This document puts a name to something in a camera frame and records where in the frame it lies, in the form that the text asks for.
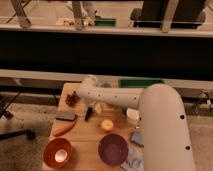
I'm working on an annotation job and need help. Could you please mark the red bowl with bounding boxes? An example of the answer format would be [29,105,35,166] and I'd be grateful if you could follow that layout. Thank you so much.
[43,138,72,169]

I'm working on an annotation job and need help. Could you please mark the black office chair base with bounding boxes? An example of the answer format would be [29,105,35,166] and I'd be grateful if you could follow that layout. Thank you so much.
[0,93,36,140]

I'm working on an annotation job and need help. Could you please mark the green plastic tray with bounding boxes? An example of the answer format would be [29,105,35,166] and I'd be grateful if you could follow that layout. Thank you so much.
[118,79,163,88]

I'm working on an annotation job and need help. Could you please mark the black dish brush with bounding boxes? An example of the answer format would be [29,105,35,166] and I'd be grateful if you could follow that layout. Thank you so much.
[84,107,93,122]

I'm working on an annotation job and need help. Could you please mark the yellow round fruit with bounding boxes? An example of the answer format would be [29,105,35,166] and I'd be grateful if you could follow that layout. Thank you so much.
[101,119,114,132]

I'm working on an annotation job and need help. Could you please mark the grey crumpled cloth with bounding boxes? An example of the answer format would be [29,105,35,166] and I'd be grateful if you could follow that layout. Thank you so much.
[121,147,144,171]

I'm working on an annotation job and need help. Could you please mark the grey sponge block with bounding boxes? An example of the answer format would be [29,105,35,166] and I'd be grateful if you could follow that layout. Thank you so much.
[56,111,76,121]

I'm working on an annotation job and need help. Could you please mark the purple bowl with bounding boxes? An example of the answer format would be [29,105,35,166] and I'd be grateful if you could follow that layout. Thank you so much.
[98,134,129,166]

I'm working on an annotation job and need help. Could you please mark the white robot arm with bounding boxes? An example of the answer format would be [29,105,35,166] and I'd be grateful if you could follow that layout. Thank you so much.
[76,75,196,171]

